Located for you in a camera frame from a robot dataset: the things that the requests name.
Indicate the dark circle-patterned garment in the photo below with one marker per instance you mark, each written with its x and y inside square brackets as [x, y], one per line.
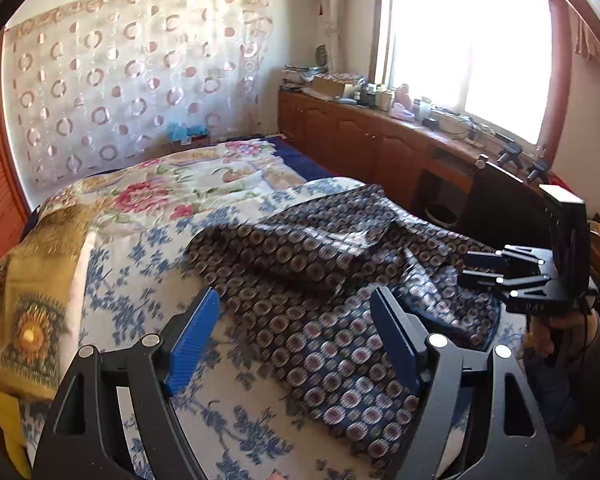
[299, 282]

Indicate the blue floral white quilt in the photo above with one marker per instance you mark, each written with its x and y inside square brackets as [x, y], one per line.
[114, 419]

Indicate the white circle-patterned curtain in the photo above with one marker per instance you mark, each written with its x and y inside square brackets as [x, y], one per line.
[100, 84]

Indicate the pink bottle on sideboard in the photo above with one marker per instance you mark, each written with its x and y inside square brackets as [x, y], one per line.
[401, 107]

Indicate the window with wooden frame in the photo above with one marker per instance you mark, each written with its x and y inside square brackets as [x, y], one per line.
[502, 63]

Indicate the beige window drape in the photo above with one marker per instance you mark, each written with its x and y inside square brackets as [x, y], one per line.
[333, 11]

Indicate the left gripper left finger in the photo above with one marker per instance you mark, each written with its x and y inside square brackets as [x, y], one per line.
[187, 335]

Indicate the cardboard box on sideboard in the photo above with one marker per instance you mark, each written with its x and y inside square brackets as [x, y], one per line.
[333, 88]

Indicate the yellow plush toy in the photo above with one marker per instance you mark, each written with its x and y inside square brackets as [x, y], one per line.
[13, 436]

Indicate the wooden sideboard cabinet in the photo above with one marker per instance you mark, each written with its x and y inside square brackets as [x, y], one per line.
[418, 168]

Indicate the teal object behind bed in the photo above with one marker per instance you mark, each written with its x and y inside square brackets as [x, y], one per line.
[186, 135]

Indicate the navy blue bed sheet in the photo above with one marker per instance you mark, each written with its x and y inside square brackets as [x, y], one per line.
[302, 165]

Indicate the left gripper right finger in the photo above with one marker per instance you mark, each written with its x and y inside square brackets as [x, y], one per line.
[403, 337]

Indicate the folded golden patterned cloth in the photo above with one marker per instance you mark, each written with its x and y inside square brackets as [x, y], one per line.
[35, 280]

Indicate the person's right hand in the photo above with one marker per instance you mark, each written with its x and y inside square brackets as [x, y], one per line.
[573, 332]

